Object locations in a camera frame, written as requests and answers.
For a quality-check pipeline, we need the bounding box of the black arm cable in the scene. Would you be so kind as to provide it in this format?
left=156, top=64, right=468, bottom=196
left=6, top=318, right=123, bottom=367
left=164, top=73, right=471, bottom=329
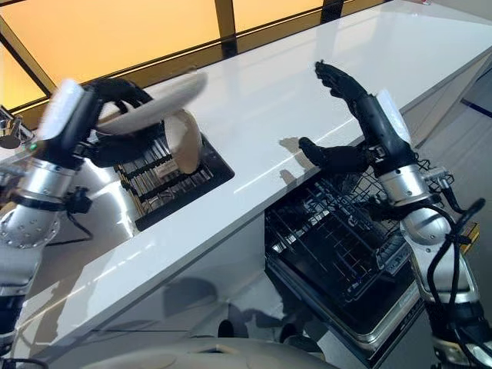
left=49, top=186, right=95, bottom=247
left=417, top=153, right=492, bottom=369

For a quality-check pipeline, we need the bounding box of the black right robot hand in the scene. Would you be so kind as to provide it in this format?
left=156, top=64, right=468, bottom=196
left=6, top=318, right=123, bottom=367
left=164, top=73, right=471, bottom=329
left=298, top=60, right=419, bottom=178

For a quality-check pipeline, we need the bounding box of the black wire dishwasher rack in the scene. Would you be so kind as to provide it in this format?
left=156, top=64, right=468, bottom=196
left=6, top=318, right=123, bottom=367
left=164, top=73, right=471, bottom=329
left=264, top=165, right=481, bottom=308

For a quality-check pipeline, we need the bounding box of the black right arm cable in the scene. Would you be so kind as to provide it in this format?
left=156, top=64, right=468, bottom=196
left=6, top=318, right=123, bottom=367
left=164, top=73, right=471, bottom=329
left=417, top=153, right=492, bottom=369

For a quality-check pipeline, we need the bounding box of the beige round plate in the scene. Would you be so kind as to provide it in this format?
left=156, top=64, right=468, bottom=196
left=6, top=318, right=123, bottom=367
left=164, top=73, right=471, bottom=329
left=164, top=109, right=204, bottom=175

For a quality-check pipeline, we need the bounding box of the chrome sink faucet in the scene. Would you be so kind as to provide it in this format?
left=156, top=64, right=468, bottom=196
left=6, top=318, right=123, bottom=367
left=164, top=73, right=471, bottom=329
left=0, top=104, right=36, bottom=151

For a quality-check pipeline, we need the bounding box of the white round plate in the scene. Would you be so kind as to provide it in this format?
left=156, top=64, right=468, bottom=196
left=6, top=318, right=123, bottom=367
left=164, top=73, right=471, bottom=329
left=95, top=70, right=209, bottom=136

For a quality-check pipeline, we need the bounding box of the dark window frame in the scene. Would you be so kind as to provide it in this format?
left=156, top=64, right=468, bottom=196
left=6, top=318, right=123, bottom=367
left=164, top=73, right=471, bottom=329
left=0, top=0, right=370, bottom=116

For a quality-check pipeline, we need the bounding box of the open dishwasher door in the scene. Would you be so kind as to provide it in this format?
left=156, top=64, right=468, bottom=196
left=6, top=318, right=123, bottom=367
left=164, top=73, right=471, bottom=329
left=264, top=245, right=437, bottom=357

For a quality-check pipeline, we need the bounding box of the black dish drying rack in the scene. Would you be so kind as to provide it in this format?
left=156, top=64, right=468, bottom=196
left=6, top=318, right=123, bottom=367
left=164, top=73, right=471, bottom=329
left=113, top=125, right=236, bottom=232

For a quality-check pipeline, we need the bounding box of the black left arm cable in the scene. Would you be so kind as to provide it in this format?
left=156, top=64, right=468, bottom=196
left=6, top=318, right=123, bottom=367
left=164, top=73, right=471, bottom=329
left=49, top=186, right=95, bottom=247

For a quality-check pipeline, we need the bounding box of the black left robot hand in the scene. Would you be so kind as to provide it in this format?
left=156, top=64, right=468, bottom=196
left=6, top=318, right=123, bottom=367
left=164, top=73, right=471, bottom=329
left=37, top=78, right=165, bottom=168

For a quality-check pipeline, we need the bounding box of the beige robot torso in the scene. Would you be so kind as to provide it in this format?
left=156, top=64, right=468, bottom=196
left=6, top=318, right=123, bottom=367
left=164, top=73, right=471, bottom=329
left=63, top=333, right=341, bottom=369

